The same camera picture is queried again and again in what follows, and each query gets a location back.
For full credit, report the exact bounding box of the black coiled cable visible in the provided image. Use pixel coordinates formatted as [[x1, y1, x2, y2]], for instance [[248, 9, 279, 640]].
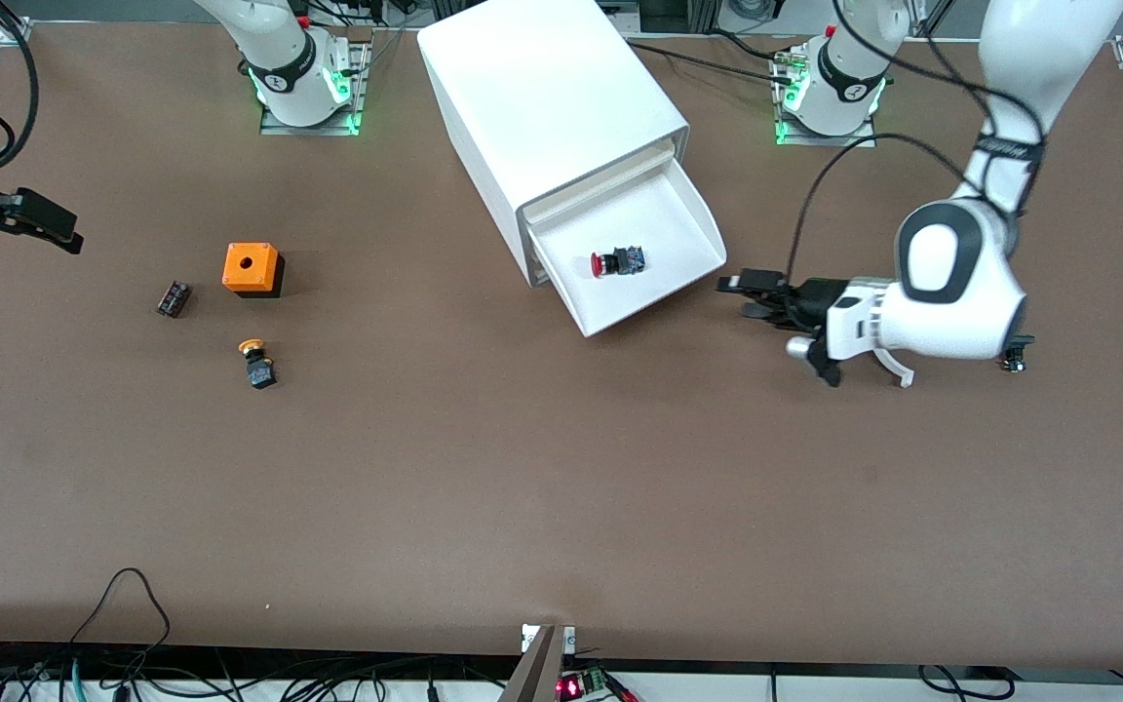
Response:
[[917, 665, 1018, 702]]

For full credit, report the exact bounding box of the white post mounting bracket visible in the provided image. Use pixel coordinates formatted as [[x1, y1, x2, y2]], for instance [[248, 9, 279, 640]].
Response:
[[521, 624, 577, 654]]

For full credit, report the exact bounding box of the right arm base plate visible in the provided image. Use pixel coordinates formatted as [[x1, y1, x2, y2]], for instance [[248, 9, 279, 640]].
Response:
[[259, 39, 372, 137]]

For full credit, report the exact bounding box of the thin black looped cable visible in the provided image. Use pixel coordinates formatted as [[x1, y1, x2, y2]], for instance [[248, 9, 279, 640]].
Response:
[[67, 567, 173, 676]]

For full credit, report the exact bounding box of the white curved plastic bracket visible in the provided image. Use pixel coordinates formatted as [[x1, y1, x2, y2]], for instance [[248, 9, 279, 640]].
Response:
[[869, 351, 915, 389]]

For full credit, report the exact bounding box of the black base power cable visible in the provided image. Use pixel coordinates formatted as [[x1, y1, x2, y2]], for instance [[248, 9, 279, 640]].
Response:
[[624, 39, 798, 87]]

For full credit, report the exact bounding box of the circuit board with red light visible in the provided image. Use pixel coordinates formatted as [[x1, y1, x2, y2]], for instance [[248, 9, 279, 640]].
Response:
[[556, 665, 613, 702]]

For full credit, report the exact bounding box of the red push button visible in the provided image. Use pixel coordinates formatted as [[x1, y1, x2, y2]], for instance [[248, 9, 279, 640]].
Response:
[[591, 246, 647, 280]]

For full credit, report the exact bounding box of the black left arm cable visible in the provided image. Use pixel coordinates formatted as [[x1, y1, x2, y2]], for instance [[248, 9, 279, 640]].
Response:
[[786, 0, 1050, 293]]

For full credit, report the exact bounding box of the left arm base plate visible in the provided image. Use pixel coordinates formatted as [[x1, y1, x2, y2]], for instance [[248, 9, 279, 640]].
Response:
[[773, 44, 877, 148]]

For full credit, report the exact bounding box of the orange button enclosure box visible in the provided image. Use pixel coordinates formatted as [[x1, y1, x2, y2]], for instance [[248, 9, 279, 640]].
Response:
[[221, 242, 286, 298]]

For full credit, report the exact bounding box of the yellow push button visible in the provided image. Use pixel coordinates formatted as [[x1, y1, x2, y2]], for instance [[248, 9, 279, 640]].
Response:
[[238, 338, 279, 391]]

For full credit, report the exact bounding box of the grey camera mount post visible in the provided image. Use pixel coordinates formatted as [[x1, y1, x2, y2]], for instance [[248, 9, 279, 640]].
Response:
[[498, 626, 564, 702]]

